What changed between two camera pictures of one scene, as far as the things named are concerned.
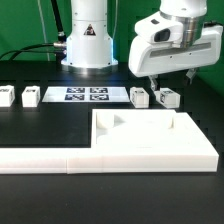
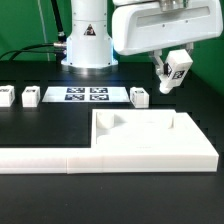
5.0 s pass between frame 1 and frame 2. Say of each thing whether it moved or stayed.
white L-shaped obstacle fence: stayed
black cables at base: stayed
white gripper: moved
